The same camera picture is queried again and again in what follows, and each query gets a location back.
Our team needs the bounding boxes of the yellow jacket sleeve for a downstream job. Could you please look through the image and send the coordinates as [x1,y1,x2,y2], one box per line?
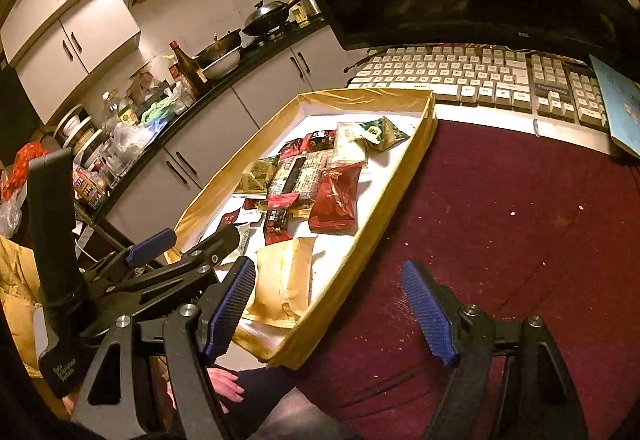
[0,236,42,378]

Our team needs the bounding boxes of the gold rimmed white tray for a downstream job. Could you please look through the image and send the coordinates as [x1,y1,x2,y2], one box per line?
[167,86,437,370]

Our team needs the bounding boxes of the small red candy wrapper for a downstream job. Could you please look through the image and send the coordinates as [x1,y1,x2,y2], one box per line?
[278,130,335,159]

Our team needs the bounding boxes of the steel mixing bowl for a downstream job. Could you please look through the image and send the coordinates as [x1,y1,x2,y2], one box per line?
[194,29,242,81]

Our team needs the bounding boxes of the green jelly cup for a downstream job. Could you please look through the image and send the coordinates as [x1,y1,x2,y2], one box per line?
[336,117,409,153]

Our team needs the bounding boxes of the gold foil snack bag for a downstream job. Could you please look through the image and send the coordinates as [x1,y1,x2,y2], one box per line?
[245,237,316,328]

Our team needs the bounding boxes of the red plum candy packet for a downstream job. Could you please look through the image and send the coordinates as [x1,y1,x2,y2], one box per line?
[264,193,298,246]

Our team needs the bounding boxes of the red nut snack bag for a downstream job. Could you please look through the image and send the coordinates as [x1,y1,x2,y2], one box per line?
[308,163,363,234]

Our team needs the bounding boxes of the person's left hand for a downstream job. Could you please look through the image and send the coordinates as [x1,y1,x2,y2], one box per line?
[206,368,244,414]

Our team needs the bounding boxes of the dark sauce bottle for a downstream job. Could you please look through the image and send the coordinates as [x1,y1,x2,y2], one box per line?
[169,40,209,97]

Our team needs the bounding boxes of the soda cracker packet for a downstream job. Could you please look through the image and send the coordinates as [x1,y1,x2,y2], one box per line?
[267,151,333,208]

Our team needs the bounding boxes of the black wok with lid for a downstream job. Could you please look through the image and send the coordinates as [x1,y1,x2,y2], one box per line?
[242,0,301,38]

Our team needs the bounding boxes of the blue notebook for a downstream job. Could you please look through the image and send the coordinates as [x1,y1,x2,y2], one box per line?
[590,55,640,158]

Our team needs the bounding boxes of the kitchen base cabinets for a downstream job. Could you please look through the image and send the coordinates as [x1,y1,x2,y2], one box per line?
[102,27,367,243]

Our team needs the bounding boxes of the green tea packet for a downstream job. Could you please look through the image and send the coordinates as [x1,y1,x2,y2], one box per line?
[234,156,279,199]

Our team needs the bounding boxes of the white mechanical keyboard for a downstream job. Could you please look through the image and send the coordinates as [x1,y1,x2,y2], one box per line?
[347,43,614,155]

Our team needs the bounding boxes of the dark red table mat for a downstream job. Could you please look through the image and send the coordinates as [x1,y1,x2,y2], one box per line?
[291,121,639,439]

